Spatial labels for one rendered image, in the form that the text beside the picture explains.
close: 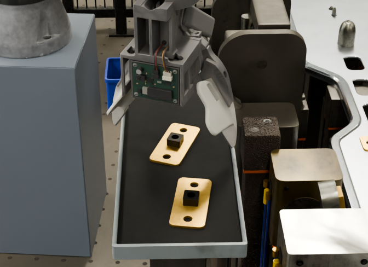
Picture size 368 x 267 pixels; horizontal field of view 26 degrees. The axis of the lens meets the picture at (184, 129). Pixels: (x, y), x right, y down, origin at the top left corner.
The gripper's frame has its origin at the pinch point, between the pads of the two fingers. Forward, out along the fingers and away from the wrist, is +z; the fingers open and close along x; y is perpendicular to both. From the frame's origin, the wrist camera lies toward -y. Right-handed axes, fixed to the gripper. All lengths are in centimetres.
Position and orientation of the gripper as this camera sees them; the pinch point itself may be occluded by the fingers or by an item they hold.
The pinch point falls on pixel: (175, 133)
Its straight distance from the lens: 95.9
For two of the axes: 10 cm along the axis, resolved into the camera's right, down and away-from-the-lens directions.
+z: 0.0, 8.3, 5.5
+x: 9.4, 1.8, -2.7
